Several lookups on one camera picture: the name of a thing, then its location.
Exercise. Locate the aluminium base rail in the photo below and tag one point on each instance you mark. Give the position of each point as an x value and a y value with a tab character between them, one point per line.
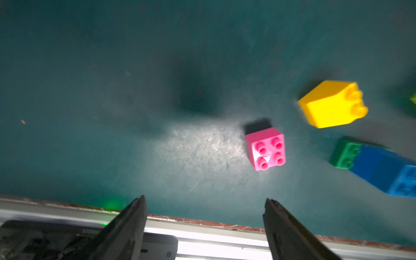
198	240

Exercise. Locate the yellow lego brick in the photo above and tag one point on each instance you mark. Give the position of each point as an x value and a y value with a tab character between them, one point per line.
333	103

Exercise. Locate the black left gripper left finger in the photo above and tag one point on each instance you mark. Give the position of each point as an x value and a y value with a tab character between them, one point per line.
121	239

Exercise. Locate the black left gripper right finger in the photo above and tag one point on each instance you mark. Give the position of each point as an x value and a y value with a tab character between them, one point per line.
288	239

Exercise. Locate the blue lego brick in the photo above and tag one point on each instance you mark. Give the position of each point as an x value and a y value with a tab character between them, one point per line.
405	183
379	167

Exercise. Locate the dark green long lego brick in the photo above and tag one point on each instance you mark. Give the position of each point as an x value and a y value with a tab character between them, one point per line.
346	151

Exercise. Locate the lime green long lego brick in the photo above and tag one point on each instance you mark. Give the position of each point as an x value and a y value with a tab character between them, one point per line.
413	99

